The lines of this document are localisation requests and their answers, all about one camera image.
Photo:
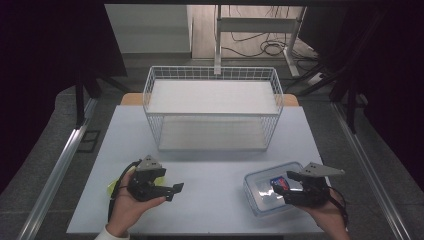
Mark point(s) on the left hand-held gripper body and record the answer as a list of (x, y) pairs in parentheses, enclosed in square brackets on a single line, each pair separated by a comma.
[(145, 186)]

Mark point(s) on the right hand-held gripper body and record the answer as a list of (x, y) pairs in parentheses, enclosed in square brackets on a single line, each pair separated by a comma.
[(311, 193)]

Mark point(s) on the clear container with blue-rimmed lid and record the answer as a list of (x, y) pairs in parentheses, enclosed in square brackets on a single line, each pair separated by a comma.
[(263, 196)]

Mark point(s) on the person's right hand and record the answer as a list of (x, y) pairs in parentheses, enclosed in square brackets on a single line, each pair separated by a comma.
[(328, 216)]

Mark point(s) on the person's left hand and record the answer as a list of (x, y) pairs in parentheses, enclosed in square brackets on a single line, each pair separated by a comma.
[(128, 210)]

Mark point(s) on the black stand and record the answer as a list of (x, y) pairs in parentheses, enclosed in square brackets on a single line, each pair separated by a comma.
[(351, 106), (80, 100)]

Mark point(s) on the white power strip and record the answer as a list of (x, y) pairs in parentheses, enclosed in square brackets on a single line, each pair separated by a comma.
[(315, 79)]

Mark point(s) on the dark curtain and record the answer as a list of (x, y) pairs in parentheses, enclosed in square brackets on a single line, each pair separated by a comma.
[(393, 83), (40, 66)]

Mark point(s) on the white cabinet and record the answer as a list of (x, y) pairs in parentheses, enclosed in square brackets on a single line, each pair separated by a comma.
[(150, 30)]

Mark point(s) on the aluminium rail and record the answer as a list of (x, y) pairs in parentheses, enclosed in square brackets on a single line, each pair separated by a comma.
[(56, 173), (366, 160)]

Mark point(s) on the black floor frame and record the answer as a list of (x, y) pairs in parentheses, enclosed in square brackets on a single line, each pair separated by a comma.
[(83, 141)]

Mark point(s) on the white desk frame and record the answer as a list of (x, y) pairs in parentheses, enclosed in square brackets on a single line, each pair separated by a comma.
[(256, 25)]

